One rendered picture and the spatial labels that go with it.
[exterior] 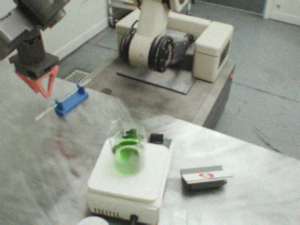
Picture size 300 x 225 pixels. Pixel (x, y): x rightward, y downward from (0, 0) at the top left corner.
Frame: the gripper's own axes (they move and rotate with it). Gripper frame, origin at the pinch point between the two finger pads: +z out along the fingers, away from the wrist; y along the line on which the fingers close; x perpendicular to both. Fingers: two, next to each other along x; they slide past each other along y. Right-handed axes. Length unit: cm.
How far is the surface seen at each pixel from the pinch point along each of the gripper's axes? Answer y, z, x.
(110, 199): 29.8, 2.6, -11.9
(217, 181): 42.7, 6.9, 4.6
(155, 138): 28.1, 3.3, 4.6
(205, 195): 41.8, 9.2, 1.8
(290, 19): 17, 81, 291
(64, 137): 7.3, 9.1, -2.2
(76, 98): 0.5, 8.1, 9.2
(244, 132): 29, 84, 103
